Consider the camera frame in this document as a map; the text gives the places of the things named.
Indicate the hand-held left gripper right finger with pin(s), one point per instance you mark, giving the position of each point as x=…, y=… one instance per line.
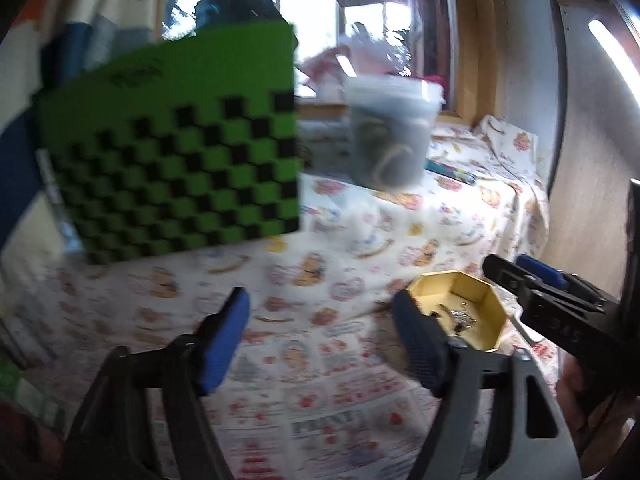
x=417, y=340

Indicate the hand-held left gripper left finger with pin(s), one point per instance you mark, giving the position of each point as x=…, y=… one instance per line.
x=222, y=340

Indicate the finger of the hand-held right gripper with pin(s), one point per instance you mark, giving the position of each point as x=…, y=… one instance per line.
x=542, y=270
x=507, y=275

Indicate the gold hexagonal box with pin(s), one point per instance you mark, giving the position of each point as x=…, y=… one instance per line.
x=492, y=320

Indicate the silver crystal cluster jewelry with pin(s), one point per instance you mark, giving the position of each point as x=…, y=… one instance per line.
x=461, y=317

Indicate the teddy bear printed cloth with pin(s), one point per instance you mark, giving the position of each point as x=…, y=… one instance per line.
x=400, y=240

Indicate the red festive printed cloth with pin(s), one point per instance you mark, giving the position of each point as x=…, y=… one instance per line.
x=325, y=410

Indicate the colourful printed lighter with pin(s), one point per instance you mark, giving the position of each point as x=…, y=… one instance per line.
x=452, y=172

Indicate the translucent plastic tub stack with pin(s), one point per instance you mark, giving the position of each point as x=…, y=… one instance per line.
x=390, y=135

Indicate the green black checkered box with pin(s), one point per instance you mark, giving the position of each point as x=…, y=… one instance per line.
x=175, y=160

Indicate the red garment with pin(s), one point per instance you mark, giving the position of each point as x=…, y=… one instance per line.
x=435, y=79

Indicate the pink garment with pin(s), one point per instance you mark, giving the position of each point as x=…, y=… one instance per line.
x=345, y=65

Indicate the dark blue hanging garment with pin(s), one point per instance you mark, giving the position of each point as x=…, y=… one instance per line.
x=235, y=0

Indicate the wooden window frame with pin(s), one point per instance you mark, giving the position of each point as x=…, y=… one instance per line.
x=475, y=35

